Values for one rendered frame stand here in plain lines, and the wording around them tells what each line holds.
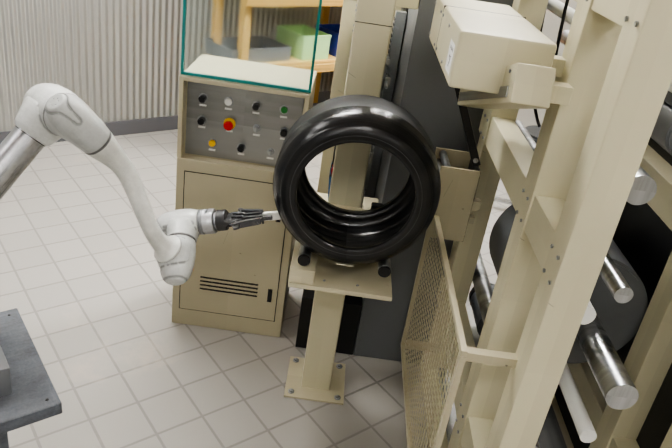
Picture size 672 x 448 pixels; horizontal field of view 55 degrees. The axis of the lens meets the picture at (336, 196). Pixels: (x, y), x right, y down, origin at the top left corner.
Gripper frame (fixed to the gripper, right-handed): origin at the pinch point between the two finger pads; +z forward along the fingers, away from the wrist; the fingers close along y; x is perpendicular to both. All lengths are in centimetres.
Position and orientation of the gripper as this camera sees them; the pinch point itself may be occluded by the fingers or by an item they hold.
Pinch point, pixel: (273, 215)
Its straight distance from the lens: 227.0
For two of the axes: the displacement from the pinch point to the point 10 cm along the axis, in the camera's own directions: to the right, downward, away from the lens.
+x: 1.2, 9.0, 4.2
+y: 0.5, -4.3, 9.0
